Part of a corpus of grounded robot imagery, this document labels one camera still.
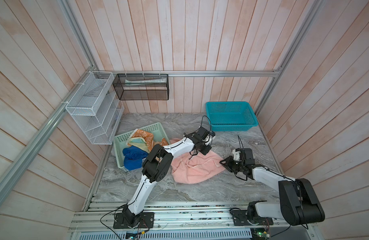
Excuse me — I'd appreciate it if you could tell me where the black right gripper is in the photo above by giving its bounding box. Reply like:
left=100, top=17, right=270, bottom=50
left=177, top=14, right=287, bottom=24
left=219, top=155, right=244, bottom=173

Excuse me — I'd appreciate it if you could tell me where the pink towel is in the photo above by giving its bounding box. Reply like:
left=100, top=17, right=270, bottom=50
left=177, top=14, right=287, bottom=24
left=164, top=138, right=225, bottom=184

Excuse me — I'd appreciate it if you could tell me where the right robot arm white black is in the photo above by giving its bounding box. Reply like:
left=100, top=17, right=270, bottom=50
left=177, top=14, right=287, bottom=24
left=220, top=148, right=326, bottom=226

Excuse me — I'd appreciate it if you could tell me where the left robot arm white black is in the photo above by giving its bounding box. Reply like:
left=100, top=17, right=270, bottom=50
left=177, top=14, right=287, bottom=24
left=119, top=127, right=216, bottom=228

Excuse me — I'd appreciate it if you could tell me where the teal plastic basket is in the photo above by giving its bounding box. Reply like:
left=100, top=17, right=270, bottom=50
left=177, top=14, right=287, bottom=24
left=206, top=102, right=258, bottom=132

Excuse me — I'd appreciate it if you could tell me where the orange patterned towel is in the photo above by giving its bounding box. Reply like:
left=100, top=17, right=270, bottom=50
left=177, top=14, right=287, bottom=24
left=126, top=129, right=169, bottom=151

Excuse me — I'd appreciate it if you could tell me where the teal yellow-trimmed towel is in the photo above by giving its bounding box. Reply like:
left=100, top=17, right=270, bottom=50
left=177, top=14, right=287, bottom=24
left=126, top=137, right=150, bottom=153

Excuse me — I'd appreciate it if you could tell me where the blue towel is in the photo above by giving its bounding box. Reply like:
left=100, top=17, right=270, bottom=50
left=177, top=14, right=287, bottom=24
left=122, top=146, right=148, bottom=171

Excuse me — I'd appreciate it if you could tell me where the mint green perforated basket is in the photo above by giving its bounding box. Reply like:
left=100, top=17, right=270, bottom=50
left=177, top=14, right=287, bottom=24
left=113, top=122, right=171, bottom=173

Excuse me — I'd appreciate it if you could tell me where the green circuit board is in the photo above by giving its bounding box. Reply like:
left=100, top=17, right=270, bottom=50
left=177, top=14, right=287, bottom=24
left=251, top=229, right=270, bottom=240

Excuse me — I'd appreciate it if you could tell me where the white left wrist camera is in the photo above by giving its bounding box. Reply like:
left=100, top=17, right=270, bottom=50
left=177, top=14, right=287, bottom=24
left=204, top=131, right=216, bottom=145

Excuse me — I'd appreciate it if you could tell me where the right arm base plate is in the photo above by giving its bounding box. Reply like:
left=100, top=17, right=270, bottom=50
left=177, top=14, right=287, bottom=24
left=229, top=208, right=274, bottom=226

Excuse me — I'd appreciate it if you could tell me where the black wire mesh basket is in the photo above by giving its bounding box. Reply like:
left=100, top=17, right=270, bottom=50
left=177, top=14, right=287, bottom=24
left=112, top=73, right=169, bottom=101

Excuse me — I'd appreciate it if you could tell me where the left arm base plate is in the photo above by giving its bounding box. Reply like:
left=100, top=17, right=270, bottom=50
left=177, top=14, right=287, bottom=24
left=113, top=212, right=154, bottom=230

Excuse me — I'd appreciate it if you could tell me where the white wire mesh shelf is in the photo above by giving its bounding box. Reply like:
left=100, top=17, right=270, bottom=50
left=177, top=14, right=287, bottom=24
left=65, top=71, right=124, bottom=145

